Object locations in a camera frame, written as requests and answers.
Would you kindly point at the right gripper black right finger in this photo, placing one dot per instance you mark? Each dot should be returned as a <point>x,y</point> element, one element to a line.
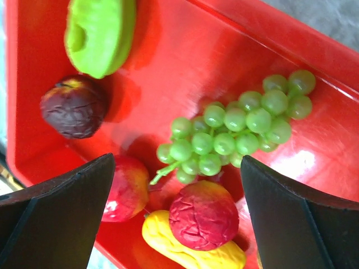
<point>297,226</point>

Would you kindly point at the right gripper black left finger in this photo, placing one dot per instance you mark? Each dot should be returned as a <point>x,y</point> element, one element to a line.
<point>54,224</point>

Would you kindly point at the red apple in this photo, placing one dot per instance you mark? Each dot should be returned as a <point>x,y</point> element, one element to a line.
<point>129,191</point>

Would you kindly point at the pink red peach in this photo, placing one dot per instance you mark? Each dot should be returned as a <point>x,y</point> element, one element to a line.
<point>203,216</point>

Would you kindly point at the green grape bunch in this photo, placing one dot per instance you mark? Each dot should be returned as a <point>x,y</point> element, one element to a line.
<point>224,134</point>

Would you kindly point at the dark purple plum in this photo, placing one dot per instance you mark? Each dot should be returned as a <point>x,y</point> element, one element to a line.
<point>75,106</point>

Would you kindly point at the green apple slice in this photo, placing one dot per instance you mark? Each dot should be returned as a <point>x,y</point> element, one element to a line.
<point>98,35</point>

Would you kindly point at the red plastic tray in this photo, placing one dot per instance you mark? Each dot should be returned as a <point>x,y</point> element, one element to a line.
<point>186,53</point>

